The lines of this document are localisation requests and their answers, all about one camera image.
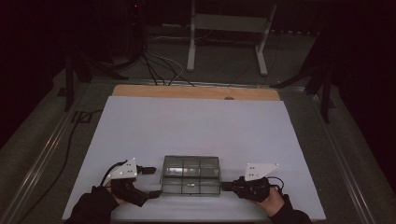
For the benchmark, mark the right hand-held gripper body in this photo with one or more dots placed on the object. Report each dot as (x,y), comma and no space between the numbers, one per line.
(255,171)

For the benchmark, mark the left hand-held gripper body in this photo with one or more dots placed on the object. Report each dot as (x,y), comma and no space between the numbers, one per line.
(124,171)

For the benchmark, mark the clear grey compartment box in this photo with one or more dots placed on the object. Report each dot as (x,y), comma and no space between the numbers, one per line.
(191,175)

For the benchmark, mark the person's left hand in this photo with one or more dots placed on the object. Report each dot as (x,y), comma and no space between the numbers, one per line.
(109,186)

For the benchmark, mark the person's right hand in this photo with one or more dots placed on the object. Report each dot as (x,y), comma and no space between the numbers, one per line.
(274,203)

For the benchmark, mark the white table mat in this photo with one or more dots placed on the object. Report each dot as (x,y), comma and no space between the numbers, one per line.
(199,124)

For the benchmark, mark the grey round table grommet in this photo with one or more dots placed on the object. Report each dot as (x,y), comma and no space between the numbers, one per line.
(229,98)

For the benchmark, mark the black tripod stand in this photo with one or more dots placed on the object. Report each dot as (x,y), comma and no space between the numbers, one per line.
(325,99)
(69,90)

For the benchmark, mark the grey metal stand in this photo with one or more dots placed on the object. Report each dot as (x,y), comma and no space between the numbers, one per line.
(230,23)

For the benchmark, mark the aluminium floor rail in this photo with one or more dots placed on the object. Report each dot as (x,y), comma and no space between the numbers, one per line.
(342,161)
(40,155)
(202,83)

